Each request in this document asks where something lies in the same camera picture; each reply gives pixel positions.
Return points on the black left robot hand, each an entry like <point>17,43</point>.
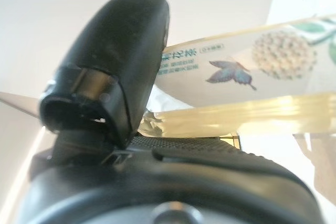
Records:
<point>118,51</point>

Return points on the butterfly label tea bottle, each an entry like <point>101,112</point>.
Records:
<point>236,51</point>

